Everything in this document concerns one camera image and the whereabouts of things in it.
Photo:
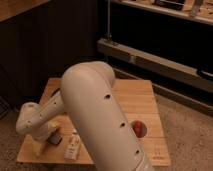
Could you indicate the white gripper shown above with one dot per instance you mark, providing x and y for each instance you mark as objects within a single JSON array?
[{"x": 45, "y": 135}]

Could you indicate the dark eraser block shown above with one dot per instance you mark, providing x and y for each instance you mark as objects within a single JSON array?
[{"x": 55, "y": 139}]

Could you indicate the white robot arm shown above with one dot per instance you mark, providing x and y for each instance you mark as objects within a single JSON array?
[{"x": 86, "y": 96}]

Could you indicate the white tube bottle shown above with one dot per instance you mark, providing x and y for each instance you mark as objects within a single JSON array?
[{"x": 73, "y": 147}]

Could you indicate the white cup with red item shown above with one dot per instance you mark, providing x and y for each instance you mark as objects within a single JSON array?
[{"x": 139, "y": 128}]

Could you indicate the wooden table board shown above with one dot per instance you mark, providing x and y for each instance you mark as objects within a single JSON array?
[{"x": 137, "y": 99}]

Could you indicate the vertical metal pole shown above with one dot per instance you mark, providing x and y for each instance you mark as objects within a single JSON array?
[{"x": 108, "y": 20}]

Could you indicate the wooden shelf with items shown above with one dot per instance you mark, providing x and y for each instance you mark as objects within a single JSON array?
[{"x": 195, "y": 10}]

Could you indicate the grey metal rail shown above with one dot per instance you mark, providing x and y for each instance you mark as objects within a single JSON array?
[{"x": 164, "y": 67}]

